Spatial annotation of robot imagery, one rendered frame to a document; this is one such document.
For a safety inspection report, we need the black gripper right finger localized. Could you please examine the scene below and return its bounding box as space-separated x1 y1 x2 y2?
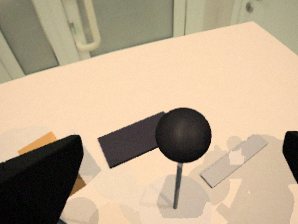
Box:
282 131 298 184

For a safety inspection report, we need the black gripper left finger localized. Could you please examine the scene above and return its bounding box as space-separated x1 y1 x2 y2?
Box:
0 135 84 224

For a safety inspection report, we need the orange rectangular block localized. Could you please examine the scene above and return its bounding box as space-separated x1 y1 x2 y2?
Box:
17 132 86 197

